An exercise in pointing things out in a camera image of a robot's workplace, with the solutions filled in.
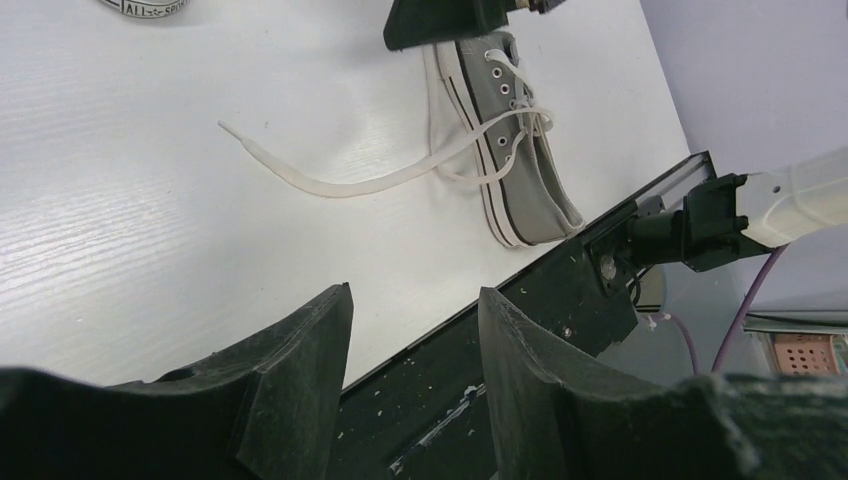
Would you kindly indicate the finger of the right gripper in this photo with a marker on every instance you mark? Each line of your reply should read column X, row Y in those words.
column 413, row 23

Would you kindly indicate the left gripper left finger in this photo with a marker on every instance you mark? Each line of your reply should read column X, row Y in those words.
column 262, row 408

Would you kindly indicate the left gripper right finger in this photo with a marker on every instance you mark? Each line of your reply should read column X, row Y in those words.
column 596, row 422

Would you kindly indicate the aluminium frame rail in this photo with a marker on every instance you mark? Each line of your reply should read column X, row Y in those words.
column 663, row 193

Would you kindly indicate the grey canvas sneaker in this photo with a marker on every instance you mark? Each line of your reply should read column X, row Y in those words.
column 486, row 131
column 146, row 9

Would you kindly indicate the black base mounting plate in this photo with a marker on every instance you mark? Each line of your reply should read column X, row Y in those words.
column 433, row 411

